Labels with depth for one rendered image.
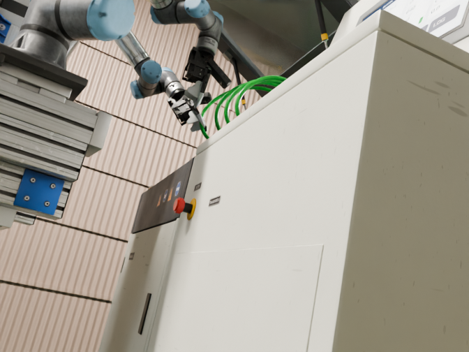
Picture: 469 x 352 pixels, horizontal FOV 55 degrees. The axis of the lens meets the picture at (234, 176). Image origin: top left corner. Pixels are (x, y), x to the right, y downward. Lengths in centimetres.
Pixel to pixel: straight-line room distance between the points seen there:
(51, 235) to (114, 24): 248
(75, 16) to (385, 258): 90
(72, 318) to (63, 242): 54
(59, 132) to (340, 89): 72
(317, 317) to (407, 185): 17
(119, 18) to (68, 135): 30
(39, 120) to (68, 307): 251
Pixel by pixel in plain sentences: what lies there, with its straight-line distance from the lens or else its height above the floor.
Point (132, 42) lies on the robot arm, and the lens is 178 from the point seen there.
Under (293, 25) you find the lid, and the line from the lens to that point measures 177.
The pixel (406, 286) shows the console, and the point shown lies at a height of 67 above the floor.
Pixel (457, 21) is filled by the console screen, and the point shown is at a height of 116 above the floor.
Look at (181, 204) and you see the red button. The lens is 100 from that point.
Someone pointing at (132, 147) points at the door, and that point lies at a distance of 367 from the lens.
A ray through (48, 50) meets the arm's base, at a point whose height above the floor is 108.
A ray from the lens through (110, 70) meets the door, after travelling 378.
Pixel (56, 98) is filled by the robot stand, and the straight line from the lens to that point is 114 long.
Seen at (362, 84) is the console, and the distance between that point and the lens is 54.
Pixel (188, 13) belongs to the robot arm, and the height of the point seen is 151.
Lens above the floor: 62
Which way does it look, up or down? 15 degrees up
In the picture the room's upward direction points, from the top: 12 degrees clockwise
